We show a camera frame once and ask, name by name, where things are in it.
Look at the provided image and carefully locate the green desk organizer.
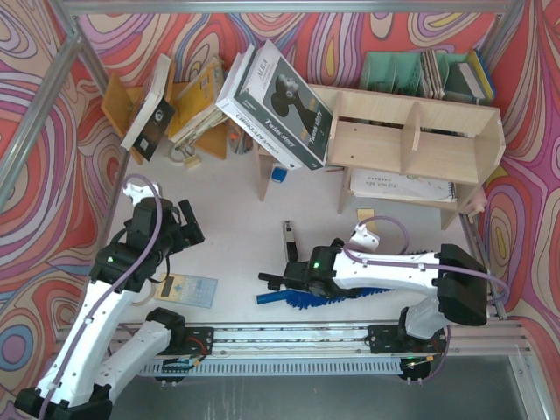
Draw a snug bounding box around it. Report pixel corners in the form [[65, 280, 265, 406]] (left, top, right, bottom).
[[359, 52, 489, 106]]

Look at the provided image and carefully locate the white black stapler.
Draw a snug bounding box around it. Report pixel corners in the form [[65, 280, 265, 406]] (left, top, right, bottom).
[[282, 220, 298, 263]]

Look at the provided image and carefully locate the light wooden bookshelf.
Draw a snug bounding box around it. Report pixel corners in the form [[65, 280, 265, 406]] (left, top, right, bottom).
[[255, 83, 507, 230]]

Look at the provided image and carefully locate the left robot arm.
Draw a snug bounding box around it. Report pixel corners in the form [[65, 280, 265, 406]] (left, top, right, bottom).
[[14, 197, 205, 419]]

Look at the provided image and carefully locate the yellow sticky note pad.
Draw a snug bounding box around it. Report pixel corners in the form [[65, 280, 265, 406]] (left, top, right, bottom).
[[357, 208, 375, 225]]

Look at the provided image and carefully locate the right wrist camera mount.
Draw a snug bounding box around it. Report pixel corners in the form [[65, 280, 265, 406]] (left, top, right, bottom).
[[346, 224, 380, 254]]

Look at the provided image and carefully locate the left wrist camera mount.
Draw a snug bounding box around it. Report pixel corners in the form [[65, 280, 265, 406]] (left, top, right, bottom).
[[122, 182, 161, 206]]

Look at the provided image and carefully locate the white black paperback book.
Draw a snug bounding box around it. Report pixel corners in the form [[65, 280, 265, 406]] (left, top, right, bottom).
[[121, 54, 175, 161]]

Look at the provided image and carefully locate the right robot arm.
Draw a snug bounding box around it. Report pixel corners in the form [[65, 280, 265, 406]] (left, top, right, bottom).
[[282, 244, 488, 340]]

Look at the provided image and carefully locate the black small tool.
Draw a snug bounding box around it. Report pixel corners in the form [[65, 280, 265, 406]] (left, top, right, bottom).
[[258, 273, 284, 291]]

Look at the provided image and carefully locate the white Chokladfabriken book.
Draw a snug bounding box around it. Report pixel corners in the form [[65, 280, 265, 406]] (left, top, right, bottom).
[[216, 45, 303, 171]]

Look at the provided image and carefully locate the blue yellow calculator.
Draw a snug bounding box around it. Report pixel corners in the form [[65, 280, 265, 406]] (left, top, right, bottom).
[[154, 274, 218, 309]]

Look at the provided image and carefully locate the pink pig figurine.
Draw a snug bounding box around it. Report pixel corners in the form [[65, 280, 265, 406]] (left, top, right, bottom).
[[461, 187, 487, 224]]

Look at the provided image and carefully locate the white spiral notebook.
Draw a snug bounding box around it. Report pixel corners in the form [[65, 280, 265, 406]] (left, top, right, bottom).
[[349, 169, 457, 202]]

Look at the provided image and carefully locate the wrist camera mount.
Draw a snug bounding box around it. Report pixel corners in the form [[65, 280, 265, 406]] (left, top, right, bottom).
[[346, 224, 380, 254], [122, 182, 161, 206]]

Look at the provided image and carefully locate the black white Twins story book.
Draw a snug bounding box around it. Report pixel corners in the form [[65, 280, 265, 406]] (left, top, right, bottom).
[[234, 41, 333, 171]]

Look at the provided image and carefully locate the yellow book stack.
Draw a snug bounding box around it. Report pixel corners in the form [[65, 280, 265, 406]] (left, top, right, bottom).
[[168, 56, 226, 146]]

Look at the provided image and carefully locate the blue covered book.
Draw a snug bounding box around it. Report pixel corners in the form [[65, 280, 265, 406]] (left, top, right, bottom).
[[465, 49, 496, 105]]

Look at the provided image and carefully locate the blue microfiber duster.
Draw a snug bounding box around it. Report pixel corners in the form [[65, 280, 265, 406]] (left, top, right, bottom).
[[255, 288, 389, 310]]

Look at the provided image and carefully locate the clear tape roll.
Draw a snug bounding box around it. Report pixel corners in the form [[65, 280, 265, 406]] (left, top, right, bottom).
[[131, 280, 156, 306]]

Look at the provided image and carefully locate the blue white eraser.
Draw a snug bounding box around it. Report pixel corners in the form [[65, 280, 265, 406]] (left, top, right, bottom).
[[270, 166, 288, 184]]

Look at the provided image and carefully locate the pencil cup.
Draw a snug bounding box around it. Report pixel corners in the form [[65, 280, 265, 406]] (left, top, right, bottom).
[[227, 126, 254, 155]]

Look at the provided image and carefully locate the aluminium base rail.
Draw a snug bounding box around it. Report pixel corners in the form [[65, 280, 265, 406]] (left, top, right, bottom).
[[189, 318, 531, 359]]

